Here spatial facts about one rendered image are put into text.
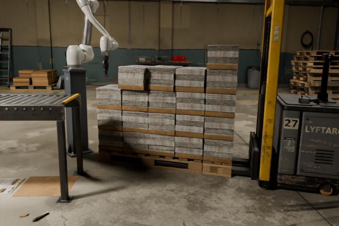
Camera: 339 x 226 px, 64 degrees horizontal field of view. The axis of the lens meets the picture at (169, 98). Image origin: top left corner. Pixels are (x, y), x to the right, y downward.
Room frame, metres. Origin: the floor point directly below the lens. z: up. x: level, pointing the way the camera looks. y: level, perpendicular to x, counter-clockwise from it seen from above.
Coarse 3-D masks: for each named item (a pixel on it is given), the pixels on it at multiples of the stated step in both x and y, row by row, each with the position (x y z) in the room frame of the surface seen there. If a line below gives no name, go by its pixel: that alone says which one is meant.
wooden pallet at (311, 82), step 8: (312, 72) 7.33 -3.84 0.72; (320, 72) 7.37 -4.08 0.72; (336, 72) 7.43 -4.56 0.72; (312, 80) 7.37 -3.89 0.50; (328, 80) 7.44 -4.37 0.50; (312, 88) 7.31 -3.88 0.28; (328, 88) 7.37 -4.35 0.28; (336, 88) 7.43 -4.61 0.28; (328, 96) 7.20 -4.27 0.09; (336, 96) 7.23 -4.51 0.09
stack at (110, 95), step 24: (96, 96) 2.86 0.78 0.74; (120, 96) 2.80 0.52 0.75; (144, 96) 2.75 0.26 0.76; (168, 96) 2.68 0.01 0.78; (192, 96) 2.63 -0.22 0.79; (120, 120) 2.80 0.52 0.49; (144, 120) 2.73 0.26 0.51; (168, 120) 2.67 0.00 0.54; (192, 120) 2.62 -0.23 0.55; (120, 144) 2.80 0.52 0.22; (144, 144) 2.74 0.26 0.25; (168, 144) 2.67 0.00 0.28; (192, 144) 2.61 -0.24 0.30; (168, 168) 2.67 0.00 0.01; (192, 168) 2.61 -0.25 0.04
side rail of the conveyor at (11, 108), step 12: (0, 108) 2.01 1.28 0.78; (12, 108) 2.02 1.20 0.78; (24, 108) 2.02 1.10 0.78; (36, 108) 2.03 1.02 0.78; (48, 108) 2.04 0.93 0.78; (60, 108) 2.04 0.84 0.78; (0, 120) 2.01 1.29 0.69; (12, 120) 2.02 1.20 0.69; (24, 120) 2.02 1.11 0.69; (36, 120) 2.03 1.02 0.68; (48, 120) 2.04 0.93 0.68; (60, 120) 2.04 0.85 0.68
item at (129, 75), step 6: (126, 66) 2.83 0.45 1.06; (120, 72) 2.77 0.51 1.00; (126, 72) 2.74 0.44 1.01; (132, 72) 2.72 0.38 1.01; (138, 72) 2.70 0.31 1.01; (144, 72) 2.70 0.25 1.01; (120, 78) 2.77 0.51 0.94; (126, 78) 2.75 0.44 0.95; (132, 78) 2.73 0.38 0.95; (138, 78) 2.71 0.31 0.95; (144, 78) 2.71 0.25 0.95; (120, 84) 2.77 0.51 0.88; (126, 84) 2.75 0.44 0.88; (132, 84) 2.72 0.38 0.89; (138, 84) 2.71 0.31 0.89; (144, 84) 2.73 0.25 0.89
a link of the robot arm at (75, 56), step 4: (68, 48) 3.09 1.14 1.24; (72, 48) 3.08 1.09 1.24; (76, 48) 3.09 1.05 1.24; (80, 48) 3.16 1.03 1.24; (68, 52) 3.08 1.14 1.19; (72, 52) 3.06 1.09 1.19; (76, 52) 3.08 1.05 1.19; (80, 52) 3.13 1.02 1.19; (68, 56) 3.07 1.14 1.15; (72, 56) 3.06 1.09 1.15; (76, 56) 3.08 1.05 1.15; (80, 56) 3.12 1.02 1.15; (84, 56) 3.20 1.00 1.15; (68, 60) 3.07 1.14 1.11; (72, 60) 3.06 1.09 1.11; (76, 60) 3.08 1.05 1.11; (80, 60) 3.12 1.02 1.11; (68, 64) 3.08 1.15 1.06; (72, 64) 3.06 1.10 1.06; (76, 64) 3.08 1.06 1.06; (80, 64) 3.13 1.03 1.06
